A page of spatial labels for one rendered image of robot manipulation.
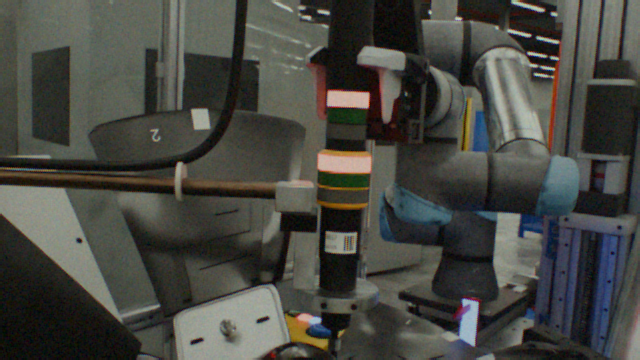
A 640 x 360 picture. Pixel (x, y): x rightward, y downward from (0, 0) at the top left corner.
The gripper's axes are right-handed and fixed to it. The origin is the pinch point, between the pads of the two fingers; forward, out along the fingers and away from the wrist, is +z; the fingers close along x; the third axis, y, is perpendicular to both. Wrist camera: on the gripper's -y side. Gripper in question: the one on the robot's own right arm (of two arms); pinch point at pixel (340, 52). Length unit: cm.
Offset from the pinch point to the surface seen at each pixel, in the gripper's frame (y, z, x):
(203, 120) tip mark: 6.1, -8.1, 18.7
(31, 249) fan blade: 13.7, 19.7, 10.3
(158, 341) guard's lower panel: 56, -54, 62
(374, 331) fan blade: 29.3, -18.9, 1.8
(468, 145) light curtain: 25, -592, 94
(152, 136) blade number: 7.9, -3.8, 21.8
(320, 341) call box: 40, -38, 17
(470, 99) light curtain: -25, -588, 95
